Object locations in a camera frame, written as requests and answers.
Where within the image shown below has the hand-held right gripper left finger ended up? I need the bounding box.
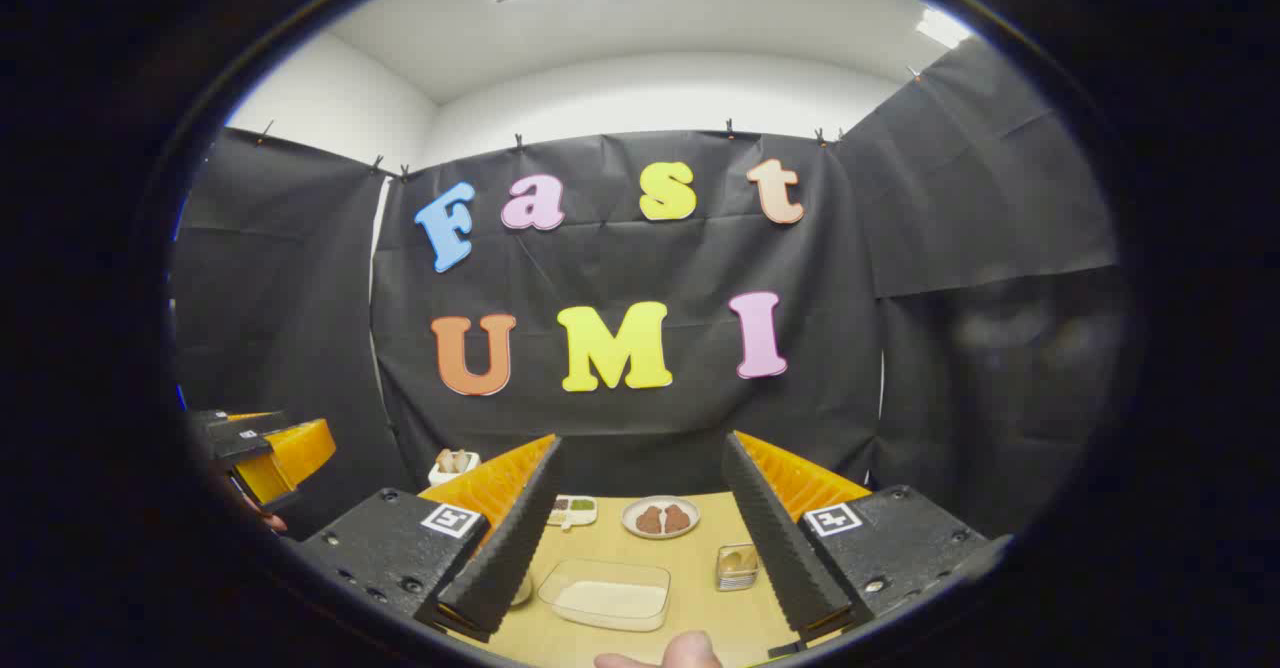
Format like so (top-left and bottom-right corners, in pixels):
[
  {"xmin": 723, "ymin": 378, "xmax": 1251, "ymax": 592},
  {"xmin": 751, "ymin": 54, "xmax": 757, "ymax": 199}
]
[{"xmin": 295, "ymin": 435, "xmax": 563, "ymax": 644}]

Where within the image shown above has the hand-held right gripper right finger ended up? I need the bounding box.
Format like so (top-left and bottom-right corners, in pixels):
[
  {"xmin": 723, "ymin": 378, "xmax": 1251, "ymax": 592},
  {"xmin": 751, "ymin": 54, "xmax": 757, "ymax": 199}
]
[{"xmin": 722, "ymin": 431, "xmax": 1011, "ymax": 655}]

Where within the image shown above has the wire chopstick holder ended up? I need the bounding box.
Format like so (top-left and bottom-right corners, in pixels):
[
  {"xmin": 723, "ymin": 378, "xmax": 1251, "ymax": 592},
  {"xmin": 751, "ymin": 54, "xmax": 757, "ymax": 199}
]
[{"xmin": 716, "ymin": 544, "xmax": 759, "ymax": 591}]

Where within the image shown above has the white divided bean dish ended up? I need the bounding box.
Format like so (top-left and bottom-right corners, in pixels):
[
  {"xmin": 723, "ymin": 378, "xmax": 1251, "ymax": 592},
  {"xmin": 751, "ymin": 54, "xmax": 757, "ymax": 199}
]
[{"xmin": 547, "ymin": 495, "xmax": 598, "ymax": 530}]

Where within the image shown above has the clear plastic tray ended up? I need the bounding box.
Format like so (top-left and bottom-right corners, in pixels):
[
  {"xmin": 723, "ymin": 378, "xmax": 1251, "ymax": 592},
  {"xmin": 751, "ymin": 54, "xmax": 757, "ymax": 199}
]
[{"xmin": 537, "ymin": 559, "xmax": 672, "ymax": 633}]

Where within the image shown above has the white round plate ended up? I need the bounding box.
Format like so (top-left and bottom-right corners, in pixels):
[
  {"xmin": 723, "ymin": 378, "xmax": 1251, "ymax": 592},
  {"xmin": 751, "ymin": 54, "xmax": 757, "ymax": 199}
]
[{"xmin": 621, "ymin": 495, "xmax": 701, "ymax": 540}]

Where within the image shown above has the black backdrop cloth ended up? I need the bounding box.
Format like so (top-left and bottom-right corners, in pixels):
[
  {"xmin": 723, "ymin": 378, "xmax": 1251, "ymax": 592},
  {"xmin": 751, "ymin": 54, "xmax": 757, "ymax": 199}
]
[{"xmin": 172, "ymin": 33, "xmax": 1131, "ymax": 539}]

